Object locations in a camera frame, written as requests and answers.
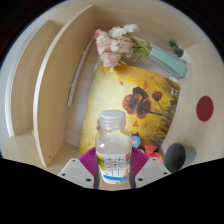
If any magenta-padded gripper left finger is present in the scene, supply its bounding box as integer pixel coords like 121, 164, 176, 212
57, 147, 101, 190

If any red plush toy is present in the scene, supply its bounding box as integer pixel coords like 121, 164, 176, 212
131, 131, 165, 165

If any grey cup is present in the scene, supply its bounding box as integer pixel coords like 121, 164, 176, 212
163, 142, 197, 174

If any light wood shelf board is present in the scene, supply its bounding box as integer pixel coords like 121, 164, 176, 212
32, 4, 98, 168

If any small succulent in white pot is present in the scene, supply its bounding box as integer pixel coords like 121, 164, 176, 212
167, 38, 192, 64

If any yellow poppy flower painting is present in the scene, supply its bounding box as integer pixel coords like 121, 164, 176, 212
78, 62, 182, 155

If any pink and white flower bouquet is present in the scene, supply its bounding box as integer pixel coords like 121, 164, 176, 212
93, 23, 153, 72

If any teal faceted vase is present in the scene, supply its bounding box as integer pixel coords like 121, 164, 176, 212
147, 43, 189, 80

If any white light bar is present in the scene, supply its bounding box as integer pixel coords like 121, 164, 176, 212
66, 36, 96, 108

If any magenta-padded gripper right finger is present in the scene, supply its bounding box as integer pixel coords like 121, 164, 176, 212
128, 146, 171, 190

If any clear plastic drink bottle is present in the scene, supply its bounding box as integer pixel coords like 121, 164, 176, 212
95, 109, 133, 185

